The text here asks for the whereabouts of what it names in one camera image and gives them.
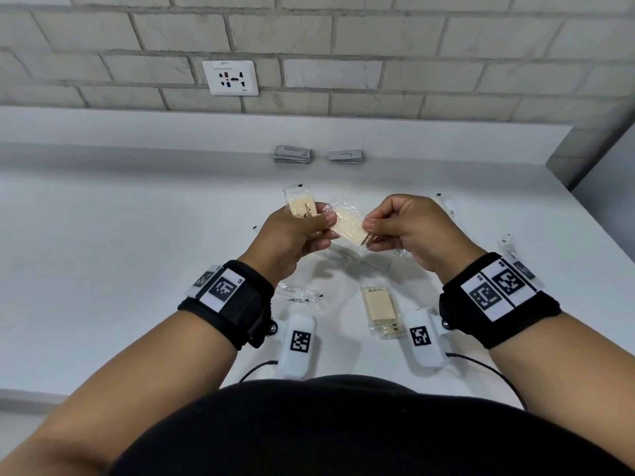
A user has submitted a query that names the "black left camera cable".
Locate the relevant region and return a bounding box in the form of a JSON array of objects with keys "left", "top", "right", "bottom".
[{"left": 239, "top": 360, "right": 280, "bottom": 384}]

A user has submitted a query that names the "white wall socket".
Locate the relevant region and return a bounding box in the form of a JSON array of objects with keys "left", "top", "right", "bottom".
[{"left": 202, "top": 59, "right": 260, "bottom": 97}]

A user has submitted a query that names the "black camera cable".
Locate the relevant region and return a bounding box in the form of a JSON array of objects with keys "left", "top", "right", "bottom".
[
  {"left": 239, "top": 360, "right": 280, "bottom": 384},
  {"left": 445, "top": 352, "right": 530, "bottom": 413}
]

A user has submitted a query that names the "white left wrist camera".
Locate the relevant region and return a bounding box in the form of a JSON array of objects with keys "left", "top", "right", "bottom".
[{"left": 277, "top": 313, "right": 318, "bottom": 380}]

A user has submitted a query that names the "person's left hand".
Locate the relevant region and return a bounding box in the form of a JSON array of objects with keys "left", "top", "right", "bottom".
[{"left": 237, "top": 202, "right": 341, "bottom": 289}]

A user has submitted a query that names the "person's right hand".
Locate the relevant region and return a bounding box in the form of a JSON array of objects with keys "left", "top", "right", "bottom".
[{"left": 362, "top": 193, "right": 487, "bottom": 286}]

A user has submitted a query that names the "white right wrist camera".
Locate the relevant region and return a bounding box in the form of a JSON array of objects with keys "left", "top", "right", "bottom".
[{"left": 404, "top": 307, "right": 445, "bottom": 370}]

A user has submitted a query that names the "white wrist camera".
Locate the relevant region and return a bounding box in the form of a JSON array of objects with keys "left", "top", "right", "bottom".
[
  {"left": 277, "top": 313, "right": 318, "bottom": 380},
  {"left": 404, "top": 307, "right": 445, "bottom": 370}
]

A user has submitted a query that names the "black right wristband with markers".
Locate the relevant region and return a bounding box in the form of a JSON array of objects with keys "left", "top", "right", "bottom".
[{"left": 439, "top": 252, "right": 562, "bottom": 350}]

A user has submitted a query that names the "person's left forearm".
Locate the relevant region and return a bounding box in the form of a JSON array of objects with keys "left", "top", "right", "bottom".
[{"left": 0, "top": 309, "right": 239, "bottom": 476}]

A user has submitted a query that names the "person's right forearm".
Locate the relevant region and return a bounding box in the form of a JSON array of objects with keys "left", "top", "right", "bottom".
[{"left": 488, "top": 311, "right": 635, "bottom": 476}]

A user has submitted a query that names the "black right camera cable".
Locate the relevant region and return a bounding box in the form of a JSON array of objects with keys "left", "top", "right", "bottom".
[{"left": 445, "top": 352, "right": 530, "bottom": 413}]

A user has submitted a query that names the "black left wristband with markers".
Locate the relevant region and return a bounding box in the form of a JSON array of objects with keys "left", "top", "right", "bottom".
[{"left": 177, "top": 260, "right": 275, "bottom": 351}]

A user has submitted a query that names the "black wristband with markers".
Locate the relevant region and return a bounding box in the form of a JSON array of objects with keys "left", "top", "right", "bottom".
[
  {"left": 439, "top": 252, "right": 562, "bottom": 350},
  {"left": 177, "top": 260, "right": 275, "bottom": 351}
]

